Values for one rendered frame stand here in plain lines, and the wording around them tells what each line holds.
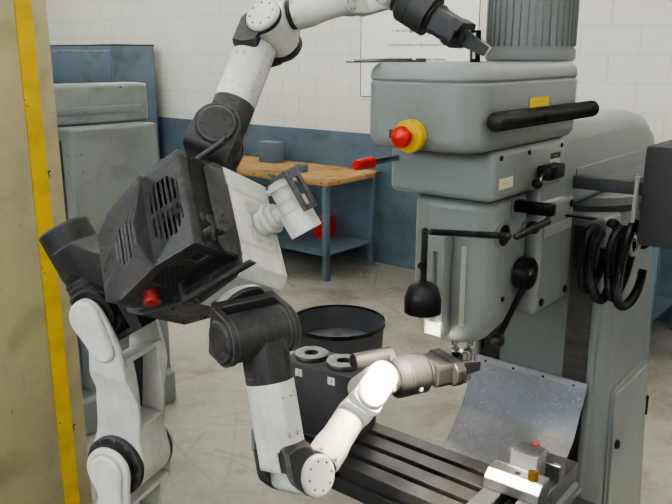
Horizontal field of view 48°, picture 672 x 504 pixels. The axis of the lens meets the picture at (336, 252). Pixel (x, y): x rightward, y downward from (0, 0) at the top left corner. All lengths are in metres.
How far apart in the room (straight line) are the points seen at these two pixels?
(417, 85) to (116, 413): 0.96
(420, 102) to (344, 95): 5.77
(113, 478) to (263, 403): 0.50
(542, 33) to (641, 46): 4.17
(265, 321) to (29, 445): 1.87
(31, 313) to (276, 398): 1.70
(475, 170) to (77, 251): 0.83
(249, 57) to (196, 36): 6.92
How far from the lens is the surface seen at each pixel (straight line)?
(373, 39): 6.96
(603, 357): 2.03
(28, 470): 3.17
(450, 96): 1.37
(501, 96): 1.42
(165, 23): 8.97
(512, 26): 1.73
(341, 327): 4.01
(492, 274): 1.57
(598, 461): 2.16
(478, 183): 1.47
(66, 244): 1.70
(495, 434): 2.09
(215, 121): 1.55
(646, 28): 5.88
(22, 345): 2.98
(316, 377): 1.96
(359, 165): 1.44
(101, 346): 1.67
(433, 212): 1.57
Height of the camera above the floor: 1.91
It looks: 15 degrees down
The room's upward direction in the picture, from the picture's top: straight up
